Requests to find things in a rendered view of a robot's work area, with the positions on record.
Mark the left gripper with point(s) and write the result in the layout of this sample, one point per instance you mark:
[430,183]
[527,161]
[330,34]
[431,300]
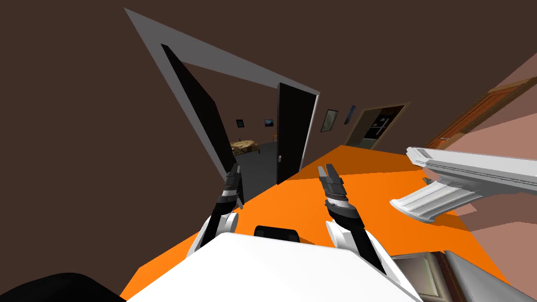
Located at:
[232,182]

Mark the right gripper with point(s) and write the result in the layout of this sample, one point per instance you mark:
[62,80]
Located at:
[334,188]

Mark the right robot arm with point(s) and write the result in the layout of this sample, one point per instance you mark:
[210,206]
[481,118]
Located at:
[352,222]

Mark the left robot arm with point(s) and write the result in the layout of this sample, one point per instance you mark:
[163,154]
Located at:
[218,218]

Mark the bed with patterned cover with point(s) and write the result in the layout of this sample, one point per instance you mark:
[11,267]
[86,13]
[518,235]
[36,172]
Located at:
[243,147]

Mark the black door leaf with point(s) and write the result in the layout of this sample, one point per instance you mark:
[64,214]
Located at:
[197,109]
[293,130]

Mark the dark window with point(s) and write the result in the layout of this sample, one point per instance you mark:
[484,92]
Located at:
[377,123]

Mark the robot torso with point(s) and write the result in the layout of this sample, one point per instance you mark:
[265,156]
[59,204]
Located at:
[268,272]

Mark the white angular fixture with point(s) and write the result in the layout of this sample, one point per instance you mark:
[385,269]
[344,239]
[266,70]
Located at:
[470,176]

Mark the brown wooden door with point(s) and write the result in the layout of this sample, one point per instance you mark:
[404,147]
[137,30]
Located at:
[474,117]

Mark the small dark wall picture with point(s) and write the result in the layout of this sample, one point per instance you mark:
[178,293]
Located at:
[240,123]

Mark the grey framed wall picture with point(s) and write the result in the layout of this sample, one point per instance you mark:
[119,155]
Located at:
[329,120]

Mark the small blue wall picture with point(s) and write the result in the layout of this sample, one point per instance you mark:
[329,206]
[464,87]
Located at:
[269,123]

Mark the blue framed wall picture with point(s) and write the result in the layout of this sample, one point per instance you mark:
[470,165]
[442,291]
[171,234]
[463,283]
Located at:
[350,114]

